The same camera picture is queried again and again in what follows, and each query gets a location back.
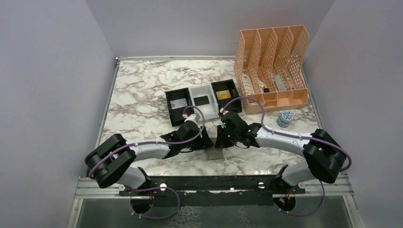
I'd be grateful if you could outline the grey card holder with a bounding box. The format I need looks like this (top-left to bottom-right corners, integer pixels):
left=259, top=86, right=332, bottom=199
left=206, top=147, right=224, bottom=161

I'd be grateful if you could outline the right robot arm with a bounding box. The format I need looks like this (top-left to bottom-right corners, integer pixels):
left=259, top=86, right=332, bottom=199
left=215, top=111, right=347, bottom=193

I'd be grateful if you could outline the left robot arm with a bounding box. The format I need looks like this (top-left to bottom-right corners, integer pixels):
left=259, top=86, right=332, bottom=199
left=84, top=121, right=214, bottom=195

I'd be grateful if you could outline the black card in white bin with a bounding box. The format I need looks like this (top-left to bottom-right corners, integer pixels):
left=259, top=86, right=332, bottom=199
left=193, top=95, right=210, bottom=106

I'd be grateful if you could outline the gold card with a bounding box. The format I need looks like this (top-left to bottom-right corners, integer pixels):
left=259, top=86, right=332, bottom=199
left=216, top=90, right=231, bottom=100

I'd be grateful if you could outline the black left bin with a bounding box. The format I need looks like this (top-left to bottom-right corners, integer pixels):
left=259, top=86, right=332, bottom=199
left=165, top=88, right=192, bottom=127

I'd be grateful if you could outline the black bin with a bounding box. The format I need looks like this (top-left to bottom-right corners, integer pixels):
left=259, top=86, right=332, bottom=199
left=211, top=79, right=242, bottom=113
left=165, top=88, right=192, bottom=127

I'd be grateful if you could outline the white middle bin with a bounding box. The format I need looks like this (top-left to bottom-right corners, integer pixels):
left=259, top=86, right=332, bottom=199
left=188, top=84, right=219, bottom=120

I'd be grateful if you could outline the black right bin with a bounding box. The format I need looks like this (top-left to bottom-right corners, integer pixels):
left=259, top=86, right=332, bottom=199
left=211, top=79, right=242, bottom=113

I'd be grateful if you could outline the white item in organizer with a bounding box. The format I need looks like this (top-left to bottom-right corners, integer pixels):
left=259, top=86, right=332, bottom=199
left=241, top=72, right=255, bottom=95

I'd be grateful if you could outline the blue white tape roll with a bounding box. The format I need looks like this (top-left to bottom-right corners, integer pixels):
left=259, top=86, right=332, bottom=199
left=277, top=110, right=295, bottom=128

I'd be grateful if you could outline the black yellow marker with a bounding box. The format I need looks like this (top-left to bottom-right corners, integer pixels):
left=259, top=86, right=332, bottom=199
left=263, top=85, right=270, bottom=93

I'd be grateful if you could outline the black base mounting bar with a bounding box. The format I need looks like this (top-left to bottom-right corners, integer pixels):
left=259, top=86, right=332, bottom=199
left=119, top=175, right=305, bottom=207

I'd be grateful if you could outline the grey item in organizer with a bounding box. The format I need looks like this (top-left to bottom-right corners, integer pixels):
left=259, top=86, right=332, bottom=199
left=273, top=75, right=287, bottom=91

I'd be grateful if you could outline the peach file organizer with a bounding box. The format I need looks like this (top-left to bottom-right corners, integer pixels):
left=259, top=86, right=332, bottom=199
left=233, top=25, right=310, bottom=114

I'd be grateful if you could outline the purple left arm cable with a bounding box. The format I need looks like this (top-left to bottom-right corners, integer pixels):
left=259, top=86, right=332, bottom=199
left=88, top=105, right=206, bottom=220

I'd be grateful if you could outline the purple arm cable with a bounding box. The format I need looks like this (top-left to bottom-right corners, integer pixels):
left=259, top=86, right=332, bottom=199
left=222, top=96, right=353, bottom=218
left=88, top=105, right=206, bottom=220

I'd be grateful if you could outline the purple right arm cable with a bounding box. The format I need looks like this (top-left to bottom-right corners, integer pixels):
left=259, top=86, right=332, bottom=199
left=222, top=96, right=353, bottom=218

